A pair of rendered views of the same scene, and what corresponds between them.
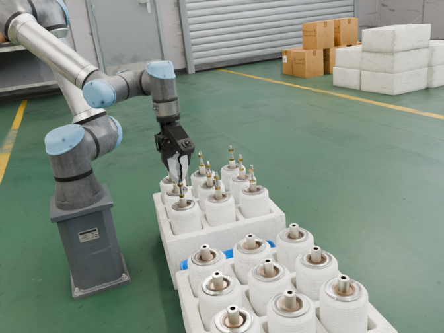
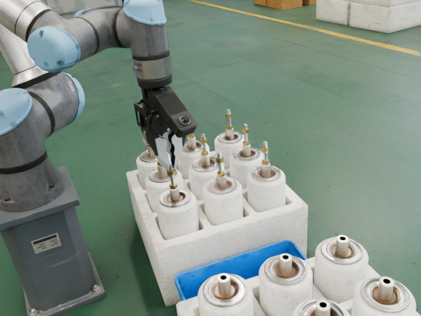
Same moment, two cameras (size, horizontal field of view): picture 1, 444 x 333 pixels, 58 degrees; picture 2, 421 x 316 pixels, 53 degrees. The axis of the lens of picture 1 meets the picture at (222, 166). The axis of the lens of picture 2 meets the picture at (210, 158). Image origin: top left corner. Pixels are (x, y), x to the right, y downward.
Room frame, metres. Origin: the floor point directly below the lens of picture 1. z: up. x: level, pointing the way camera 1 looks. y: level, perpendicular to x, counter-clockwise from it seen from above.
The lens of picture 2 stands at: (0.32, 0.11, 0.80)
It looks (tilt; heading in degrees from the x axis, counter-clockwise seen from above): 28 degrees down; 356
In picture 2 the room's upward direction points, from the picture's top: 5 degrees counter-clockwise
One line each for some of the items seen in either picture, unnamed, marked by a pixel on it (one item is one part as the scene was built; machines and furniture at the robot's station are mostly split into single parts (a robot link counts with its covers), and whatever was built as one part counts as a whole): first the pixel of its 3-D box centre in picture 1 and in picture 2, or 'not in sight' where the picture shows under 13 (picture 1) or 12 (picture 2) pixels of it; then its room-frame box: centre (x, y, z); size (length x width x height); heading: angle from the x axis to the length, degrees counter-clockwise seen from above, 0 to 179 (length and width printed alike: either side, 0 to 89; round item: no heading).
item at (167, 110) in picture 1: (166, 108); (151, 67); (1.17, 0.14, 0.56); 0.08 x 0.08 x 0.05
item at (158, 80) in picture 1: (161, 81); (145, 27); (1.18, 0.15, 0.64); 0.09 x 0.08 x 0.11; 63
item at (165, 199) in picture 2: (183, 205); (175, 197); (1.16, 0.14, 0.25); 0.08 x 0.08 x 0.01
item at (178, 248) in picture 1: (215, 224); (210, 214); (1.30, 0.05, 0.09); 0.39 x 0.39 x 0.18; 13
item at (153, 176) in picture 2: (177, 191); (163, 175); (1.28, 0.16, 0.25); 0.08 x 0.08 x 0.01
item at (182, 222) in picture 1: (187, 230); (180, 229); (1.16, 0.14, 0.16); 0.10 x 0.10 x 0.18
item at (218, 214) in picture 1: (222, 222); (224, 215); (1.19, 0.02, 0.16); 0.10 x 0.10 x 0.18
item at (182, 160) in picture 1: (180, 165); (171, 145); (1.19, 0.13, 0.38); 0.06 x 0.03 x 0.09; 28
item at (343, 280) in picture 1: (343, 284); not in sight; (0.68, -0.22, 0.26); 0.02 x 0.02 x 0.03
